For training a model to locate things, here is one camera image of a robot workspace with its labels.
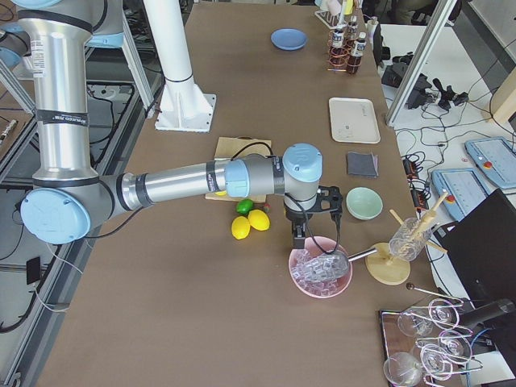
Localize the tea bottle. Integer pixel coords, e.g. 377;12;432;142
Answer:
328;25;345;69
344;15;358;47
346;32;367;74

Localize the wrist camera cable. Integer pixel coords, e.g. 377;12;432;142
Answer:
230;141;343;255

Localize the wire glass rack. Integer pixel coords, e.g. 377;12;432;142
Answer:
379;297;483;386

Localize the tea bottle right back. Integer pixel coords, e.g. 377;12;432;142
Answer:
328;25;345;69

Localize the glass mug on stand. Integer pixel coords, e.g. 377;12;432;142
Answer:
389;218;431;262

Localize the yellow lemon lower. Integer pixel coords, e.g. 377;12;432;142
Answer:
231;216;251;240

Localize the aluminium frame post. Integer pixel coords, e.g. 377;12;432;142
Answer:
385;0;456;127

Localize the tea bottle front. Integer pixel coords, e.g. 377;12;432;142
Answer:
346;32;367;74

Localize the teach pendant near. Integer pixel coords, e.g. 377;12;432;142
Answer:
431;168;492;221

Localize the blue plate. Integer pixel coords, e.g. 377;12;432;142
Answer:
270;28;308;51

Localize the pink bowl with ice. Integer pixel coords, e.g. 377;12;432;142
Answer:
289;236;353;298

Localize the grey folded cloth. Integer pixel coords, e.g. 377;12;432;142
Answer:
347;152;378;178

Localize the wooden cutting board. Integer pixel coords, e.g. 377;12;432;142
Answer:
205;137;273;204

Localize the metal ice scoop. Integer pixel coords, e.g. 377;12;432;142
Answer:
320;248;377;280

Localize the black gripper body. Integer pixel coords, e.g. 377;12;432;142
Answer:
284;185;343;224

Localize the wooden cup tree stand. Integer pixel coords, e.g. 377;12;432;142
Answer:
365;191;447;285

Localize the tea bottle left back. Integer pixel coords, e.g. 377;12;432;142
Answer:
344;15;358;47

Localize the yellow lemon upper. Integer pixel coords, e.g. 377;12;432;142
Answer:
248;210;270;231

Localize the teach pendant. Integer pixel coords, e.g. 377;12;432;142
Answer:
464;136;515;189
431;168;492;221

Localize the teach pendant far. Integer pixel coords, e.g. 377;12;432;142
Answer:
464;136;515;189

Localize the green lime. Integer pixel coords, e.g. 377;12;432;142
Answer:
235;198;254;216

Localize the yellow lemon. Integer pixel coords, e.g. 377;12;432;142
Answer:
231;216;251;240
248;210;270;231

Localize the cream rabbit tray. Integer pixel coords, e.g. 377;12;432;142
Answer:
328;97;381;144

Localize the pink cup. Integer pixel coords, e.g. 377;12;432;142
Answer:
326;0;342;16

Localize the copper wire bottle rack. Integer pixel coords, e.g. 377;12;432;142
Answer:
327;22;366;74

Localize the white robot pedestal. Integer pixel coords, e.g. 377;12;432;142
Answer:
144;0;216;133

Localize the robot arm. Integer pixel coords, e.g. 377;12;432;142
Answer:
16;1;343;248

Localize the green bowl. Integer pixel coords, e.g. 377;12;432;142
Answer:
346;187;383;220

